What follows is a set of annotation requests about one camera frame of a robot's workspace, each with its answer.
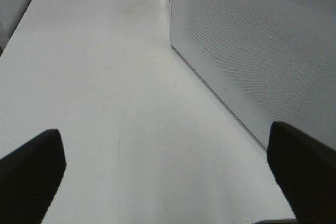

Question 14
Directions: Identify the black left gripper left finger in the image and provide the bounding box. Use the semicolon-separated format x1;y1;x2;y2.
1;129;66;223

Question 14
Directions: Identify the white microwave door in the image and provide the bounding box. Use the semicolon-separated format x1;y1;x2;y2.
170;0;335;148

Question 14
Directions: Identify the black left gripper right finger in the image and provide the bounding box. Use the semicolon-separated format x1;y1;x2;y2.
267;122;335;223

